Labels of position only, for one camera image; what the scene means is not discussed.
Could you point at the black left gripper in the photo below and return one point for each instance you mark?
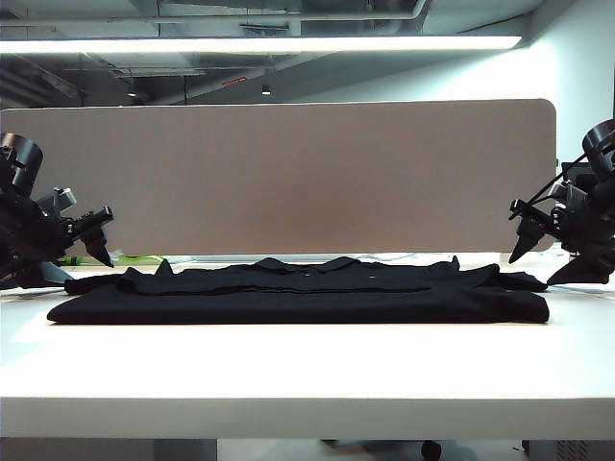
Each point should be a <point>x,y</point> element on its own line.
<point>29,230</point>

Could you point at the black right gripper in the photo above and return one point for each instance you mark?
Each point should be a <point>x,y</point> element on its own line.
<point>583,230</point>

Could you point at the black polo shirt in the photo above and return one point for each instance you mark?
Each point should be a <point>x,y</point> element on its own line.
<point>298,302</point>

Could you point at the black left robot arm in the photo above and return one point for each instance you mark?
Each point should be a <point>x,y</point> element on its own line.
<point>24,161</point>

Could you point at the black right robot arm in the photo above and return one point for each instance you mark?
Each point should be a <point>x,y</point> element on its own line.
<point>600,149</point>

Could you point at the green plastic packet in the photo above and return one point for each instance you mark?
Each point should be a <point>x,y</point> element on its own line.
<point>144,259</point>

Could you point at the black pendant spot lamp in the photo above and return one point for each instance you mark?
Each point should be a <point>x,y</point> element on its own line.
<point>265,89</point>
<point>131,94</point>

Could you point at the grey perforated cabinet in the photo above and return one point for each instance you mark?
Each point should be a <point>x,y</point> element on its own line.
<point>576,451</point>

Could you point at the grey desk leg panel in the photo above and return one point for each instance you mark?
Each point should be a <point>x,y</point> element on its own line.
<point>187,451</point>

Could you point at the beige desk divider panel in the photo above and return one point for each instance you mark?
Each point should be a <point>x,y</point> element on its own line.
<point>288,177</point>

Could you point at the black chair base with caster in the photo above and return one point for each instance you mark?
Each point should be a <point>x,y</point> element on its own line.
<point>431,451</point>

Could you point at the red ceiling sign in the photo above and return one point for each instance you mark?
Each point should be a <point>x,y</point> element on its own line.
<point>234,81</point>

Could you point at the long ceiling light bar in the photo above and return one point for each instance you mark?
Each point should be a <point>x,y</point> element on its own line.
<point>240,44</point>

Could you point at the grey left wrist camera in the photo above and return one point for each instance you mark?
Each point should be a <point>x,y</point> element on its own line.
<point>60,199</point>

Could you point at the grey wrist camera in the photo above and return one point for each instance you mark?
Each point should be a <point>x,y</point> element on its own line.
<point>60,199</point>
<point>569,193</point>

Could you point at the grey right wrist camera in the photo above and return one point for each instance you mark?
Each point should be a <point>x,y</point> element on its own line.
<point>569,193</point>

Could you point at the white ceiling duct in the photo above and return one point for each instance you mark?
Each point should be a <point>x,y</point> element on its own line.
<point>288,18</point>

